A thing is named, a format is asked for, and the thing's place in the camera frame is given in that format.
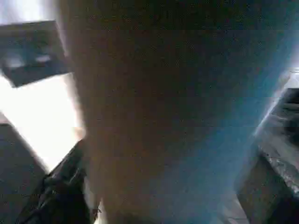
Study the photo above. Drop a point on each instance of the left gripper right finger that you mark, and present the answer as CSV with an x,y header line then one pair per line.
x,y
268,198

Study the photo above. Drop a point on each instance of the white plastic table leg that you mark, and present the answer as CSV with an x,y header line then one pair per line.
x,y
163,93

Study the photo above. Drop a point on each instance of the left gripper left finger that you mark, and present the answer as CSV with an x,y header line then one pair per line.
x,y
63,191

